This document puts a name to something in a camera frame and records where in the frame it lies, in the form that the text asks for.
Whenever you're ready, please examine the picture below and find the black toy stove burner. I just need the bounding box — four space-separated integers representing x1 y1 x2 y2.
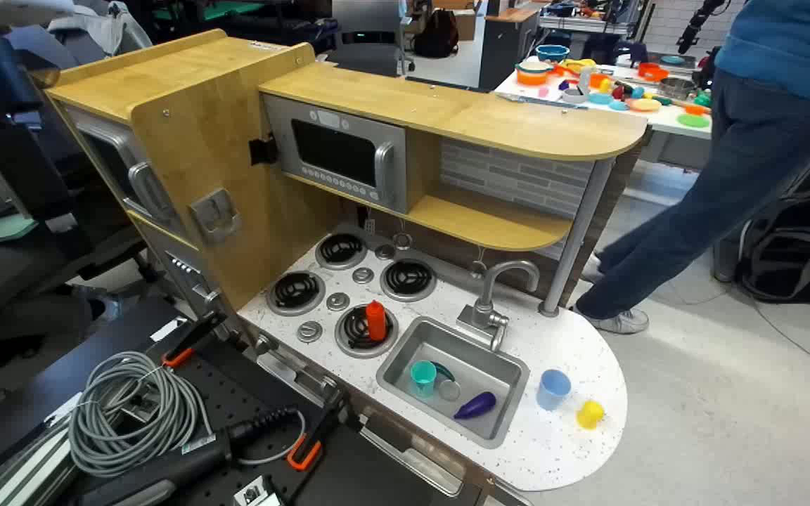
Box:
334 301 403 360
380 258 438 303
268 269 327 317
316 230 369 273

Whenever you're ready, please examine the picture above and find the teal plastic cup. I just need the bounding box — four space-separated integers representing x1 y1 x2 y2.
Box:
408 358 462 405

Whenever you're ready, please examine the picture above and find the grey toy sink basin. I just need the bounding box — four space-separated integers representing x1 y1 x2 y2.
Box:
375 314 532 449

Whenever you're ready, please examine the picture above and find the blue plastic cup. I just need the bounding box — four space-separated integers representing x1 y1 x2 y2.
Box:
535 366 573 412

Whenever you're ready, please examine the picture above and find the yellow plastic cup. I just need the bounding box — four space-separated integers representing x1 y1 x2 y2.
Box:
573 397 608 432

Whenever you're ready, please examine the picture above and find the grey toy faucet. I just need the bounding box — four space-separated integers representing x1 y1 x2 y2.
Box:
456 258 542 355

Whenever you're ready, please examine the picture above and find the purple toy eggplant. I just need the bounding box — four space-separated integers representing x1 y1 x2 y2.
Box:
453 387 501 422

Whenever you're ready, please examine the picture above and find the black clip beside microwave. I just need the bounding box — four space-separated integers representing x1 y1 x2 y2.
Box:
248 136 282 169

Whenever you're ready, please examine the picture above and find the black perforated robot table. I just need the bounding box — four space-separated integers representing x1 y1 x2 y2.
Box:
0 289 528 506

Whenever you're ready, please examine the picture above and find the black bag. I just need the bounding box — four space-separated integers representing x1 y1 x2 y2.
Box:
413 9 462 61

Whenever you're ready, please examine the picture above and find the grey chair back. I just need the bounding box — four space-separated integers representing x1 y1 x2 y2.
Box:
330 0 415 79

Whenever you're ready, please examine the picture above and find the orange black bar clamp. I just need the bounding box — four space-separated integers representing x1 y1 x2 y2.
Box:
159 311 230 373
283 391 345 476

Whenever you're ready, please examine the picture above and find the wooden toy kitchen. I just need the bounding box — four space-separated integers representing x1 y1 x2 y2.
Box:
43 26 653 495

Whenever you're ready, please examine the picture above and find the dark cabinet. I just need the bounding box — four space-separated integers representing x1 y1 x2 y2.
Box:
476 5 542 92

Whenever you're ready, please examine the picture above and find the blue toy bowl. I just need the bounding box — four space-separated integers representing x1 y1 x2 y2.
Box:
532 39 570 64

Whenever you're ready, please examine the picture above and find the white table with toys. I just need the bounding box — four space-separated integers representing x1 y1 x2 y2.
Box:
493 54 810 171

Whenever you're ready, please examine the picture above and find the orange toy bowl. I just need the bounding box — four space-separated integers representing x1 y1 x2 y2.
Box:
635 58 673 84

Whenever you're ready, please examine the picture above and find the grey toy oven door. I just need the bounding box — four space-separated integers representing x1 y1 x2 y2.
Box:
62 107 183 227

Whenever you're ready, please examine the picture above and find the green toy plate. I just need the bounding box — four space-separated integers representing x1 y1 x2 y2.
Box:
674 109 714 133

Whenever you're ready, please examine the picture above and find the person in blue sweater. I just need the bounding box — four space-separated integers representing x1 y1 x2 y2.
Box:
570 0 810 338

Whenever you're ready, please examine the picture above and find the black backpack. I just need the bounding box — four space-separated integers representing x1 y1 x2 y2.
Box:
732 183 810 308

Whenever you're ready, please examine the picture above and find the grey kitchen support post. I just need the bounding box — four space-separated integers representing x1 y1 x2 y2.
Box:
541 152 619 317

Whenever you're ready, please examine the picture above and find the grey bracket on wood panel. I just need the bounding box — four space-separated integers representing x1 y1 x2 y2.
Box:
186 185 241 248

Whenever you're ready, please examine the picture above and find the black cylindrical handle tool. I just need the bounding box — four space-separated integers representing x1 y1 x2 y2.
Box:
79 410 304 506

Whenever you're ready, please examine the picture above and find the grey coiled cable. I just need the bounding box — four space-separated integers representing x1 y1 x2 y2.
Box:
64 349 216 480

